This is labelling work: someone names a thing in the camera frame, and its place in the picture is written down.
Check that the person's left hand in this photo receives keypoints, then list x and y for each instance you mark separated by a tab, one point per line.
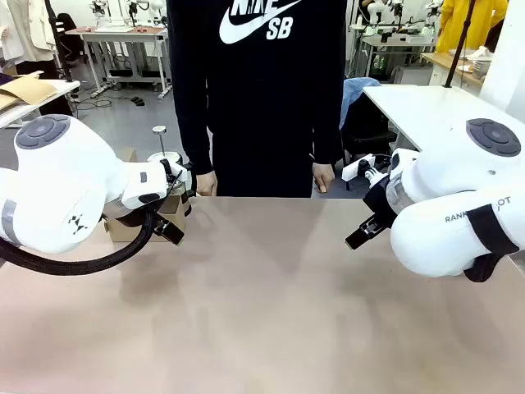
324	177

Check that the person in white coat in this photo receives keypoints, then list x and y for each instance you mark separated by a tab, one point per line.
24	28

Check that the person's left forearm black sleeve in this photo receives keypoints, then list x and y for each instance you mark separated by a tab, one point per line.
326	131

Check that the person's right hand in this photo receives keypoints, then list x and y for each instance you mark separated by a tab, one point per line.
207	182

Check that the person's right forearm black sleeve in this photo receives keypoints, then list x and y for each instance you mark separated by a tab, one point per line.
194	139

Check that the person in black Nike hoodie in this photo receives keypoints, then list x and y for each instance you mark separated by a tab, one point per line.
258	102

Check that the large white side table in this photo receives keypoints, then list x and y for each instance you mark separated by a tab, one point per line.
422	111

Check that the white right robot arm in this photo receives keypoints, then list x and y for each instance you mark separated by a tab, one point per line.
443	184

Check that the brown cardboard cup carrier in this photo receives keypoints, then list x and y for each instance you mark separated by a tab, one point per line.
131	232

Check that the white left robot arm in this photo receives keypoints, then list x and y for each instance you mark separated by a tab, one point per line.
61	184

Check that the blue cloth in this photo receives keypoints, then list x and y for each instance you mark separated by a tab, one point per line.
354	92

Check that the black pole stand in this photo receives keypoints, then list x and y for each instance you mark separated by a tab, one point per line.
459	45

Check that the black office chair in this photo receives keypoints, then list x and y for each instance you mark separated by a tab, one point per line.
365	131

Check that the round-top metal stand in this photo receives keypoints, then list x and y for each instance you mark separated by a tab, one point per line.
160	137

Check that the wooden background table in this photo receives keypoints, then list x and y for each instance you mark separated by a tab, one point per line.
455	67

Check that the flat brown cardboard sheets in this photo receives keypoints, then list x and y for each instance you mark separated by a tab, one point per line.
24	90

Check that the white desk with metal legs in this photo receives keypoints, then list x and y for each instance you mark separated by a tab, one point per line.
123	41

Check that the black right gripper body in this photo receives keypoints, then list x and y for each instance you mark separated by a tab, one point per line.
379	201

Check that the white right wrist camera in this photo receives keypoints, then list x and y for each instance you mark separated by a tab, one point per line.
361	167

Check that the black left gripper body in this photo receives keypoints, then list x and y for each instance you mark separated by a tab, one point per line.
188	180

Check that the person in yellow coat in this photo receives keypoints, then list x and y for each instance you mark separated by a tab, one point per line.
467	24

